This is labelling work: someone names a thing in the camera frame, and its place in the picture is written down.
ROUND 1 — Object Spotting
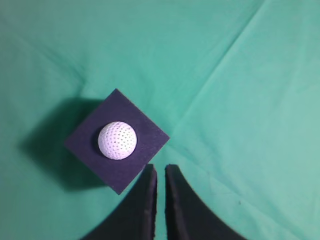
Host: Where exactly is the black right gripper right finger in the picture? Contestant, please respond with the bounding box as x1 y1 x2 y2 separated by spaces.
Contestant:
165 164 242 240

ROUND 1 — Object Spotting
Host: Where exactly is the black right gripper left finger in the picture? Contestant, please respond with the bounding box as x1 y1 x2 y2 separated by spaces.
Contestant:
83 164 158 240

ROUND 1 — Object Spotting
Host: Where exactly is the white dimpled ball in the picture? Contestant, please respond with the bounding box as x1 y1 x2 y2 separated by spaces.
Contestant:
97 121 137 161

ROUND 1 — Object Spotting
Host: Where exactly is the dark blue cube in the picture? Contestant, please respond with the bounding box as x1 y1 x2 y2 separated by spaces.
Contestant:
65 89 170 194

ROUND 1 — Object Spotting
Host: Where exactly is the green cloth backdrop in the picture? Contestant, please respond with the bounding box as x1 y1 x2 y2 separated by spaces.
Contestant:
0 0 320 240

